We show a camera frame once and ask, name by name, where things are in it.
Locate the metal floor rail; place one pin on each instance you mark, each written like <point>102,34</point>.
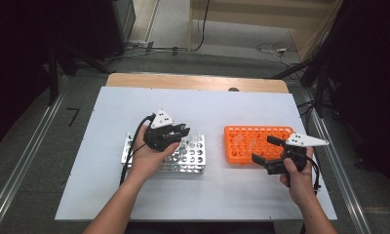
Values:
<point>24,156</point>
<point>342,185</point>

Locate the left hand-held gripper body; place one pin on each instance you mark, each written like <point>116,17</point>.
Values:
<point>160,136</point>

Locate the white table board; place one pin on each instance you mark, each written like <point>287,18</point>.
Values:
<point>189,104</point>

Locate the person's left hand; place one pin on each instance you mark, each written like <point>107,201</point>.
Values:
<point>147,162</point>

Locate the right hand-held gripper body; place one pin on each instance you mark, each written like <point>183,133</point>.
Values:
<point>305,140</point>

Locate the black metal stand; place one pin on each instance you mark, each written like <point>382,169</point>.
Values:
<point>53,78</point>
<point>318,87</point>

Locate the orange plastic test tube rack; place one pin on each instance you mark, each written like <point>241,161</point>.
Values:
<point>245,152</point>

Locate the dark round table grommet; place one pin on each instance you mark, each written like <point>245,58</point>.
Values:
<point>233,89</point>

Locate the silver metal test tube rack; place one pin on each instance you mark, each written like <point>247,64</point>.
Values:
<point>193,159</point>

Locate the wooden table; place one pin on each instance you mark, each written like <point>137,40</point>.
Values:
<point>183,81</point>

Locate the dark cabinet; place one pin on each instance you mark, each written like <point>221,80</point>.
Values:
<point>116,26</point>

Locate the person's right hand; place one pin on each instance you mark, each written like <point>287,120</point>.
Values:
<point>300,185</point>

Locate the beige wooden shelf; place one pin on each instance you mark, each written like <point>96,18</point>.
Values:
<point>261,16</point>

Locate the grey power strip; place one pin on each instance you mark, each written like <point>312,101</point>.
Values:
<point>141,44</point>

